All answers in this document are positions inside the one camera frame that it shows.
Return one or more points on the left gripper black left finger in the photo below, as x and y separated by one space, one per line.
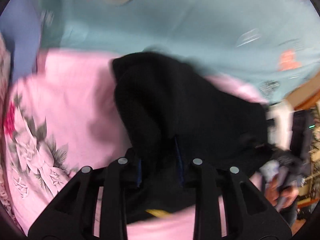
71 214

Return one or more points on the cream quilted blanket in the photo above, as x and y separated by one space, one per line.
281 133

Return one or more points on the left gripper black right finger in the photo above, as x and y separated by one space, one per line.
227 204

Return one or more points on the black pants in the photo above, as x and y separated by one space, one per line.
173 116

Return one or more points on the blue striped pillow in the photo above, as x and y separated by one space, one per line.
21 30

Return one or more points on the person's right hand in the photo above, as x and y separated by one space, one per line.
272 194

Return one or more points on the red floral quilt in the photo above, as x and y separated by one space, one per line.
5 60

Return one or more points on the teal heart print blanket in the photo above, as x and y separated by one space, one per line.
272 44

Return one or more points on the wooden display cabinet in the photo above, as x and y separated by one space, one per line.
306 97

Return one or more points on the pink floral bed sheet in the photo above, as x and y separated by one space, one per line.
65 118

